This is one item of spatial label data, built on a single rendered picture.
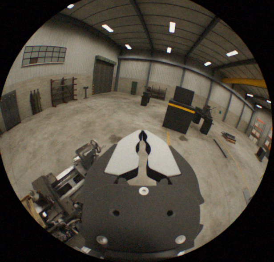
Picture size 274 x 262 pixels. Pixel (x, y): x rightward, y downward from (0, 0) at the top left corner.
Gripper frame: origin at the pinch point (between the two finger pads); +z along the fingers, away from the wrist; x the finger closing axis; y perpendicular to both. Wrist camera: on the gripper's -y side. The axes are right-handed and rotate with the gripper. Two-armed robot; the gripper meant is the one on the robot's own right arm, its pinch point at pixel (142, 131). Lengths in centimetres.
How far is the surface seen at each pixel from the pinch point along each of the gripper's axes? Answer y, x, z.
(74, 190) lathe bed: 65, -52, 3
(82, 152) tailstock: 38, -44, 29
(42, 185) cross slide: 51, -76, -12
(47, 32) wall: -516, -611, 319
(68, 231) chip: 95, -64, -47
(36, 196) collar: 37, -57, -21
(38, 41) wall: -439, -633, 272
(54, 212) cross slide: 54, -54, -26
